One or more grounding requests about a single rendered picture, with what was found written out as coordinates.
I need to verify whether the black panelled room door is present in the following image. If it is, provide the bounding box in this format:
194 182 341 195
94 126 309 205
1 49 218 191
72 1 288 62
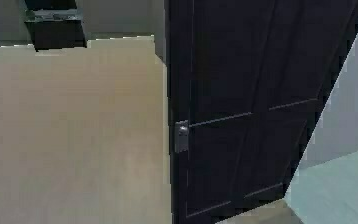
164 0 358 224

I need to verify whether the black cabinet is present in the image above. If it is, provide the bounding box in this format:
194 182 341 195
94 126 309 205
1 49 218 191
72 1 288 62
19 0 88 52

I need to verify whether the grey door handle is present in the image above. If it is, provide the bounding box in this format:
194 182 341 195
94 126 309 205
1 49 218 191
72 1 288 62
174 120 190 154

